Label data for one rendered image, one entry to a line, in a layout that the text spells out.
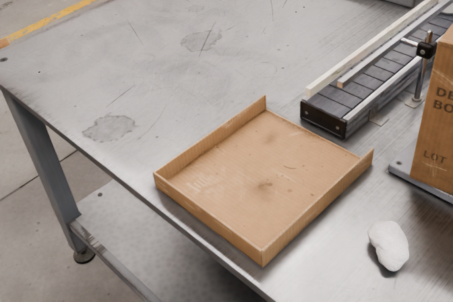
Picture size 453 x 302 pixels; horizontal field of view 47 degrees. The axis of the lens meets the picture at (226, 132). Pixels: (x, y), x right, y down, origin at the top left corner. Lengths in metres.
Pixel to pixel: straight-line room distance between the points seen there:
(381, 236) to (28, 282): 1.42
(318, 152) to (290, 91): 0.21
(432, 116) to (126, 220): 1.15
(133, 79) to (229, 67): 0.23
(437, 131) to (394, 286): 0.25
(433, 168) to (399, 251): 0.16
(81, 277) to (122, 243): 0.30
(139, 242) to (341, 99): 0.88
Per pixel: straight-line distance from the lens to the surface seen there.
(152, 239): 1.67
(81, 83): 1.28
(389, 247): 0.83
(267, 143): 1.01
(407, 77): 1.17
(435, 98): 0.83
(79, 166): 2.33
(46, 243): 2.08
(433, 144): 0.88
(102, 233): 1.73
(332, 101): 1.04
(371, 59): 1.02
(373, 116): 1.09
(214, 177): 0.95
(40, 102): 1.25
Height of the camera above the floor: 1.51
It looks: 40 degrees down
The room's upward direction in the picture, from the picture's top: 6 degrees counter-clockwise
